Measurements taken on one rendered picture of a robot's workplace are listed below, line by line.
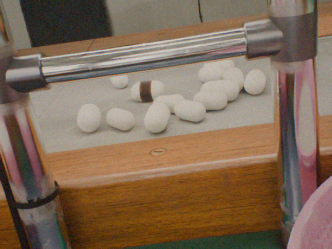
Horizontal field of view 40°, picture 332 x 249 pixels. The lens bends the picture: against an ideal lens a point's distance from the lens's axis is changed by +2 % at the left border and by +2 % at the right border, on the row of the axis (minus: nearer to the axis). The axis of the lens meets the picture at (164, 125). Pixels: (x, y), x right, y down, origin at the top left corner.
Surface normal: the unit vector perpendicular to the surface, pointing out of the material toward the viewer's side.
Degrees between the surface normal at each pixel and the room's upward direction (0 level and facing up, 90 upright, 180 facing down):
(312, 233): 75
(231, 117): 0
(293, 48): 90
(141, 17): 90
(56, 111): 0
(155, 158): 0
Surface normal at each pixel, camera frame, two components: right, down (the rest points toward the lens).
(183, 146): -0.15, -0.91
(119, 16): 0.02, 0.38
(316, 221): 0.77, -0.15
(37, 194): 0.45, 0.28
